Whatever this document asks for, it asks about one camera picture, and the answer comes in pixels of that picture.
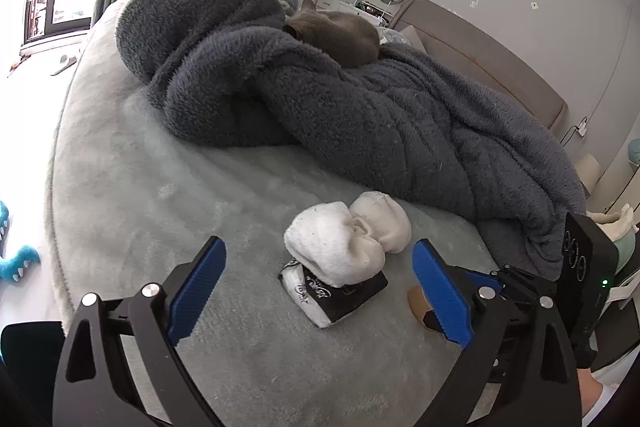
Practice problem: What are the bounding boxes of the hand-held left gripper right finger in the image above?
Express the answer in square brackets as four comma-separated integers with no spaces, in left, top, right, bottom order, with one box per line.
[411,239,583,427]

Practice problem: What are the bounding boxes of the blue plush toy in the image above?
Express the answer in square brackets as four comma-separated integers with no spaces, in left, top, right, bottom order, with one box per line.
[0,201,43,283]

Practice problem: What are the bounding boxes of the beige nightstand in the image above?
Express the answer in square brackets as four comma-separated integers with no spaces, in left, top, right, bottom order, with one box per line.
[574,155,602,198]

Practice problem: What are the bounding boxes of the white rolled sock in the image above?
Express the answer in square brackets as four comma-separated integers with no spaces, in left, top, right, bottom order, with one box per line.
[349,191,412,255]
[284,202,387,288]

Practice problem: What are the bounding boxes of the light grey bed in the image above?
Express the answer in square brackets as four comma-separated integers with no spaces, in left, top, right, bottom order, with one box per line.
[47,0,501,427]

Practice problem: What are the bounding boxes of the brown cardboard tube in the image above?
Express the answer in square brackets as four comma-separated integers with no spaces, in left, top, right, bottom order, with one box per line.
[407,285,443,334]

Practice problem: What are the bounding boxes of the teal cushion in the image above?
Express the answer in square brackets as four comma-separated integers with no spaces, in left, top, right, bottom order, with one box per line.
[614,234,640,275]

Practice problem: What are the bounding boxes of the black and white sock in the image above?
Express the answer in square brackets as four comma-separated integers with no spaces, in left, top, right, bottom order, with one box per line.
[278,257,389,329]

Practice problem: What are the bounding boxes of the dark grey fleece blanket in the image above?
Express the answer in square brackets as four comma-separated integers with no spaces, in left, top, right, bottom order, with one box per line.
[115,0,586,268]

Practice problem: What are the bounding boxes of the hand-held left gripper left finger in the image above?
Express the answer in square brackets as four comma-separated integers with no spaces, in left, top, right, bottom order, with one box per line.
[52,236,227,427]

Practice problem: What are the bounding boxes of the beige headboard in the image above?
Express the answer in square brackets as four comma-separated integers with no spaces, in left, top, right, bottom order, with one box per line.
[390,0,568,130]

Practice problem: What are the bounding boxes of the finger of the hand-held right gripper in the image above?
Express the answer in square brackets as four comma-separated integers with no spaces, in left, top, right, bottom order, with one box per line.
[466,264,568,308]

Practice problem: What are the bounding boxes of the cream plush item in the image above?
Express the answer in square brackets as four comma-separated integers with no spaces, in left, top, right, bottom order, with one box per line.
[585,203,636,240]

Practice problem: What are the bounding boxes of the person's right forearm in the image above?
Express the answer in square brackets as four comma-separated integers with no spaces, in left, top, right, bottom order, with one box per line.
[579,367,608,420]

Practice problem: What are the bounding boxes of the grey cat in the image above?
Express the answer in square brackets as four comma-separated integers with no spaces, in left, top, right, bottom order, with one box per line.
[282,0,388,68]

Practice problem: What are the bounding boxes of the dark teal trash bin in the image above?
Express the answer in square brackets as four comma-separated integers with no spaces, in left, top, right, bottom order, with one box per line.
[0,322,68,408]

